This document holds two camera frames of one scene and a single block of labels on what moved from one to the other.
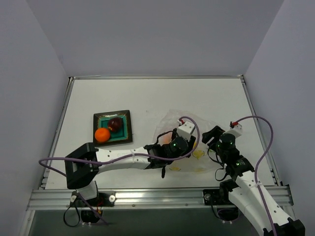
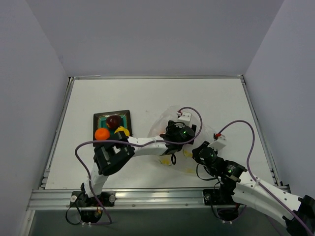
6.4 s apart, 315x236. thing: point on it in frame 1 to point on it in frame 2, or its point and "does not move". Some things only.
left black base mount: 104,198 does not move
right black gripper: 212,135 to 198,152
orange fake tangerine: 102,134 does not move
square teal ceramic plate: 101,120 does not move
